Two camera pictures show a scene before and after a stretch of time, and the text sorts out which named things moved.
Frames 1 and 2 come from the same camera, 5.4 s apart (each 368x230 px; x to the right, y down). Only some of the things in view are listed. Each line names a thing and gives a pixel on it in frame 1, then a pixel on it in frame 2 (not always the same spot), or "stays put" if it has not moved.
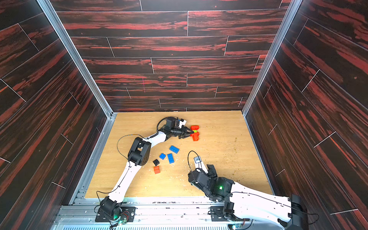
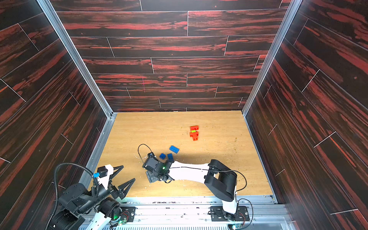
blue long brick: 174,149 stays put
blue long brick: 170,157 stays put
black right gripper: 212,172 → 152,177
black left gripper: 183,133 → 119,192
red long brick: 195,134 stays put
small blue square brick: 162,156 stays put
